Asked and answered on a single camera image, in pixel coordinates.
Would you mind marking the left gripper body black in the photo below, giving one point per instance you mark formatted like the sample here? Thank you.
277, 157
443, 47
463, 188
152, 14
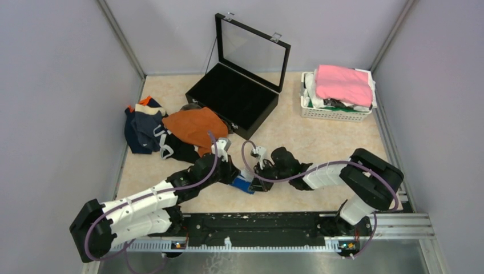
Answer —
223, 173

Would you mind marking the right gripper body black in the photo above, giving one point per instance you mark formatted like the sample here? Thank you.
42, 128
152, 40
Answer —
269, 173

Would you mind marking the royal blue underwear white trim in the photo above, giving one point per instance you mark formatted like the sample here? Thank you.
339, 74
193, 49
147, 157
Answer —
244, 181

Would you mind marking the orange underwear cream waistband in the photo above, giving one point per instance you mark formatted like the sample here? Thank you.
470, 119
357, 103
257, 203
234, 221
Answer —
193, 127

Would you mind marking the black underwear white trim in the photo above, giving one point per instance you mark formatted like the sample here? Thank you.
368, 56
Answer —
172, 147

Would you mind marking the olive grey underwear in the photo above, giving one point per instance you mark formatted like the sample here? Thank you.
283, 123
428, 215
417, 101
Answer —
190, 106

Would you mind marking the dark blue underwear cream waistband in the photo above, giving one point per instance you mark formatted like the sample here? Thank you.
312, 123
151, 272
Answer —
148, 126

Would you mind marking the navy underwear orange waistband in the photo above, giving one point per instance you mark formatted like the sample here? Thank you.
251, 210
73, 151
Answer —
129, 132

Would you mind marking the black display case glass lid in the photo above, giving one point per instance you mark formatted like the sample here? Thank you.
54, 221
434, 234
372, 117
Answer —
244, 85

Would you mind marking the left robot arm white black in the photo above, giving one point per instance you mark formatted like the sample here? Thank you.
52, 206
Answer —
99, 227

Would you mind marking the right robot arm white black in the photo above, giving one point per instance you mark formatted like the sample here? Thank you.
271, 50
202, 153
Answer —
374, 182

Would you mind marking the white plastic basket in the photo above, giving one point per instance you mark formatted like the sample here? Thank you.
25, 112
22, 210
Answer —
308, 110

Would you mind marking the white cloths in basket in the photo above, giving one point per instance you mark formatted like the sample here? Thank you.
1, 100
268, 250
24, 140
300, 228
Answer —
312, 90

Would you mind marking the pink folded cloth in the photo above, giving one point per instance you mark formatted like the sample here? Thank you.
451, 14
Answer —
344, 84

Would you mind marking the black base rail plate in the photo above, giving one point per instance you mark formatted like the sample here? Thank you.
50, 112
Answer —
265, 229

